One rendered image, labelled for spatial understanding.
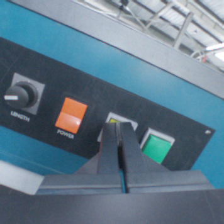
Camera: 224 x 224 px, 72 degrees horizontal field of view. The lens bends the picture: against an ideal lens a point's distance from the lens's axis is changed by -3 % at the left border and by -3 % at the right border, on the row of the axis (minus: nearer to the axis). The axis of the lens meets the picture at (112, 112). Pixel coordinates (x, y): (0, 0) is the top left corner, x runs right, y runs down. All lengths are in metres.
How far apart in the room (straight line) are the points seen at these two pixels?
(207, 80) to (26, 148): 0.21
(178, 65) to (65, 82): 0.11
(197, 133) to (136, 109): 0.07
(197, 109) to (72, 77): 0.13
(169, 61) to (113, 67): 0.05
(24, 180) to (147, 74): 0.19
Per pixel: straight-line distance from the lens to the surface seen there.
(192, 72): 0.18
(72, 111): 0.16
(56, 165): 0.21
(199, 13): 8.87
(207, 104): 0.19
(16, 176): 0.23
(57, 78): 0.16
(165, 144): 0.17
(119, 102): 0.16
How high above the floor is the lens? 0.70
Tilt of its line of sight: 15 degrees down
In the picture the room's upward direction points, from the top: 24 degrees clockwise
